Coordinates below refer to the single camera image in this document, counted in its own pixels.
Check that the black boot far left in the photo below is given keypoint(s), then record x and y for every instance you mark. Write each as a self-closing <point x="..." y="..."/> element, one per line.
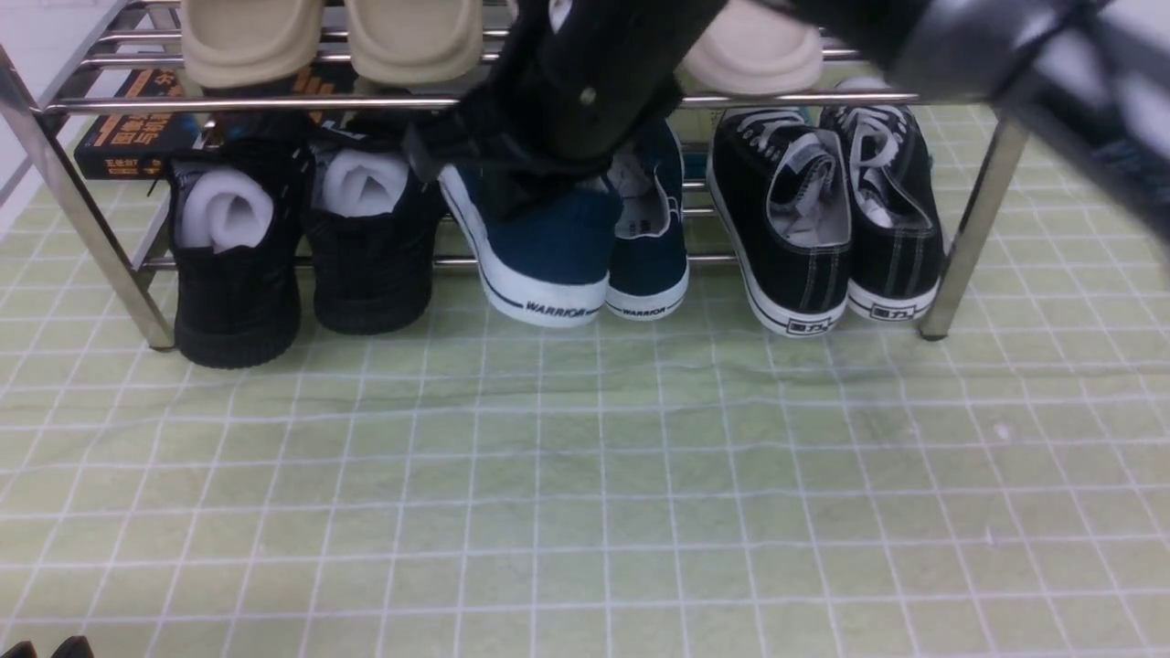
<point x="234" y="224"/>

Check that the tan slipper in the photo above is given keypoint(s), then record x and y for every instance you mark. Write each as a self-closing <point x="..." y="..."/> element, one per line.
<point x="409" y="43"/>
<point x="234" y="44"/>

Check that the black canvas sneaker right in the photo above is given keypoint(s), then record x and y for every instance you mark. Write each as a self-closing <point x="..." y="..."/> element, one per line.
<point x="898" y="246"/>

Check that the green checkered floor cloth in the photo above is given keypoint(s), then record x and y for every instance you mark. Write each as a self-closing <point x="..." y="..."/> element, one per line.
<point x="693" y="488"/>

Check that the navy slip-on shoe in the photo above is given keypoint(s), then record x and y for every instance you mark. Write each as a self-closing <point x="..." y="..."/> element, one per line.
<point x="649" y="269"/>
<point x="546" y="265"/>

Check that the silver metal shoe rack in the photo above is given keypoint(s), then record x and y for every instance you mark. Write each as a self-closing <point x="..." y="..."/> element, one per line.
<point x="145" y="35"/>

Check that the tan slipper far left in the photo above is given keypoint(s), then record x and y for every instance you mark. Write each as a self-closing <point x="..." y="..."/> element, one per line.
<point x="234" y="44"/>

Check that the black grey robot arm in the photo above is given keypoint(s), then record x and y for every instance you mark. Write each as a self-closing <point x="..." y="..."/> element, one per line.
<point x="1085" y="77"/>

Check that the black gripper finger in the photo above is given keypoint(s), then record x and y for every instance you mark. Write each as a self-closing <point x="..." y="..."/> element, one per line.
<point x="477" y="133"/>

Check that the black canvas sneaker left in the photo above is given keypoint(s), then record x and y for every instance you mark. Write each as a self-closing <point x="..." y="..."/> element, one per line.
<point x="780" y="187"/>

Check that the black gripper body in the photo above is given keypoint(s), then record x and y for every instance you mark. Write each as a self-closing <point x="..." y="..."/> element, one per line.
<point x="581" y="76"/>

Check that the black canvas sneaker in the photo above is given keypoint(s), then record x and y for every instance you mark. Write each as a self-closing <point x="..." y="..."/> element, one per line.
<point x="780" y="187"/>
<point x="898" y="246"/>

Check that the black boot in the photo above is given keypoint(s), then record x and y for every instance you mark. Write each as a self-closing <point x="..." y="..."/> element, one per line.
<point x="371" y="228"/>
<point x="234" y="224"/>

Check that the cream slipper far right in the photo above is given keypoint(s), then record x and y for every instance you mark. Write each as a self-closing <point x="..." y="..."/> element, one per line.
<point x="749" y="50"/>

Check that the black orange book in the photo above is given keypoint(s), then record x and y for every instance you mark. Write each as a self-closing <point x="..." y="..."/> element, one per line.
<point x="125" y="147"/>

